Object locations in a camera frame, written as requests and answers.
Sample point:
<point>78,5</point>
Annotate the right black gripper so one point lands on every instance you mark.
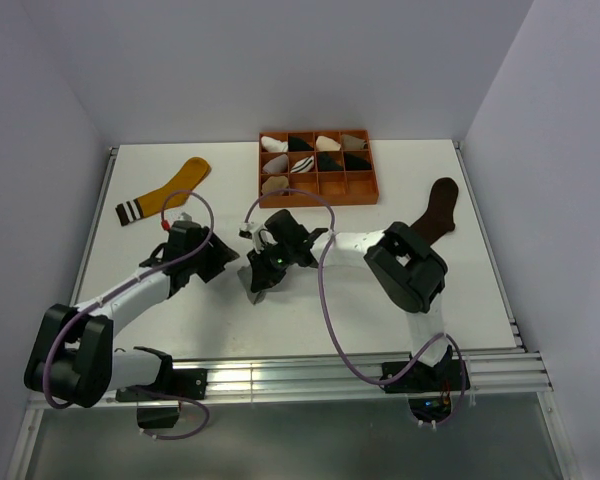
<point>263,277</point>

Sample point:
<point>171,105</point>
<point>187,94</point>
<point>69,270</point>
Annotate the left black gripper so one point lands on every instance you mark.
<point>219,253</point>

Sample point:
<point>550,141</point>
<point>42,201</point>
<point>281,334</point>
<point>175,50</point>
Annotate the grey sock black stripes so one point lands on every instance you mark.
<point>257,282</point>

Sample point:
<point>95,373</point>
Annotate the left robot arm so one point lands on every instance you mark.
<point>73,360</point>

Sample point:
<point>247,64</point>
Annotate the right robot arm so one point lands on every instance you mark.
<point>409,271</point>

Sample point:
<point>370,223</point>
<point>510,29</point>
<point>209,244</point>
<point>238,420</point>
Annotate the mustard yellow sock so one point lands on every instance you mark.
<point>171,195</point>

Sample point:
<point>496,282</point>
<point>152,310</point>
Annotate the beige rolled sock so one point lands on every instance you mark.
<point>274,183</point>

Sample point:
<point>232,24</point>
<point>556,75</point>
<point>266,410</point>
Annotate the grey rolled sock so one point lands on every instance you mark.
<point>276,165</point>

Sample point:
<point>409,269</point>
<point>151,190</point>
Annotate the orange compartment tray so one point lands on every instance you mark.
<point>342,188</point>

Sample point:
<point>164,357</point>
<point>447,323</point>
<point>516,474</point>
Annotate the white black striped rolled sock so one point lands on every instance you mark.
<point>303,165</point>

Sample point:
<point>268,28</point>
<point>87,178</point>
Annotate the dark green rolled sock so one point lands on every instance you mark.
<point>327,163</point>

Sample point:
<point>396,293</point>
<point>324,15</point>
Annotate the black rolled sock top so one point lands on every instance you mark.
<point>298,144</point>

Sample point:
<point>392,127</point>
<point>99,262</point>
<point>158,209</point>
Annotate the cream rolled sock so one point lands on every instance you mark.
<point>325,143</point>

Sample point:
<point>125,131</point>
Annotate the black rolled sock right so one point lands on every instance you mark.
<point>355,162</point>

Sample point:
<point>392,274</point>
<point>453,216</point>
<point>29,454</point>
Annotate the taupe rolled sock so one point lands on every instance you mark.
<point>351,142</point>

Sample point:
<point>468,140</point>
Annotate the dark brown sock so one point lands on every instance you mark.
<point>438,217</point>

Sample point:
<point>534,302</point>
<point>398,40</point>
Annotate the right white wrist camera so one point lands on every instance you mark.
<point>256,233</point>

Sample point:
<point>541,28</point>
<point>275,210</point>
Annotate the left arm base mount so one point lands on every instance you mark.
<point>186,386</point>

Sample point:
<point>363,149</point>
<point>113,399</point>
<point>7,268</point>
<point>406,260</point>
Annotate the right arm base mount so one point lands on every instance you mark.
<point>433,392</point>

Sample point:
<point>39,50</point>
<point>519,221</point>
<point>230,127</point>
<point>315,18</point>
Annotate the aluminium frame rail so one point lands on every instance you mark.
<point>309,418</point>

